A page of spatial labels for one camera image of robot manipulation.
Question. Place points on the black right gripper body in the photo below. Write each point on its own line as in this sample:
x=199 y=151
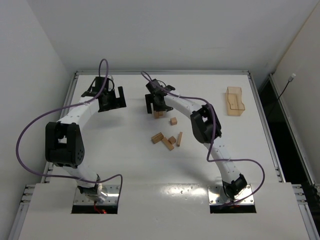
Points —
x=158 y=104

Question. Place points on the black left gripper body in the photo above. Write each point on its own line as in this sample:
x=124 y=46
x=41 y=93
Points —
x=110 y=105

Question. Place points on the wooden block cube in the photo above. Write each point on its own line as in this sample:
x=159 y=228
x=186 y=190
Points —
x=173 y=121

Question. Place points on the thin wooden plank block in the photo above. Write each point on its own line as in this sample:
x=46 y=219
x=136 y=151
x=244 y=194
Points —
x=179 y=139

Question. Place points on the amber transparent plastic bin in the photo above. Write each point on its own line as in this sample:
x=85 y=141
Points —
x=234 y=104

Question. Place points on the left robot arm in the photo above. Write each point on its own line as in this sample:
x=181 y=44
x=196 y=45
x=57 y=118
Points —
x=64 y=145

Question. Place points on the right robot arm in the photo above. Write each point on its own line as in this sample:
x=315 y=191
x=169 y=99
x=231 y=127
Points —
x=206 y=129

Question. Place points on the wide wooden block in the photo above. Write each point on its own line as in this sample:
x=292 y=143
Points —
x=157 y=138

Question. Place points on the small wooden cube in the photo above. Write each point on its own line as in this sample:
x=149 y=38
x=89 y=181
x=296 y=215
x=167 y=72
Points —
x=172 y=140

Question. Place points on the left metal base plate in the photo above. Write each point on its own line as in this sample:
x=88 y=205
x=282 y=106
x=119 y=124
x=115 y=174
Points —
x=108 y=195

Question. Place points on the aluminium table frame rail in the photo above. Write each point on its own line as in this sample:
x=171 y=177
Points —
x=165 y=193

